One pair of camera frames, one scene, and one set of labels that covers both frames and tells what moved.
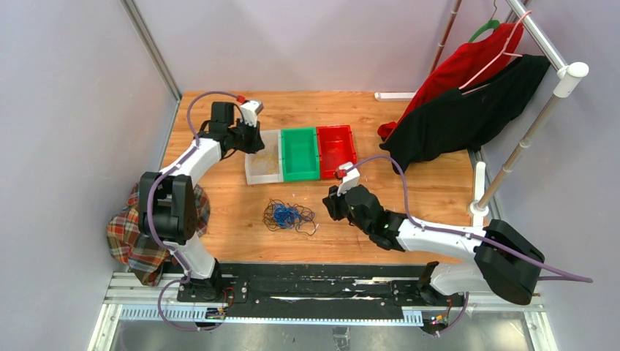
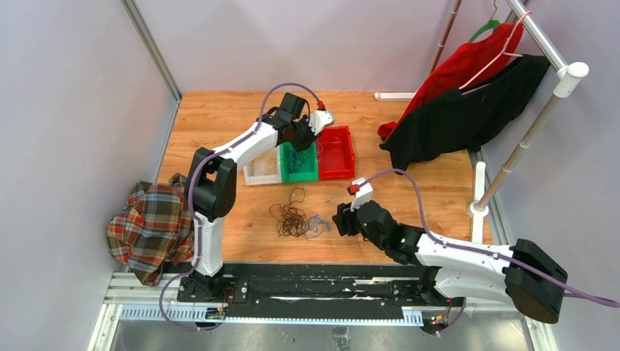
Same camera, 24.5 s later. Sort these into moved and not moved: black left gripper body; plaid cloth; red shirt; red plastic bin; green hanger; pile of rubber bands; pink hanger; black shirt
Moved: black left gripper body; pile of rubber bands
Not moved: red plastic bin; red shirt; black shirt; pink hanger; green hanger; plaid cloth
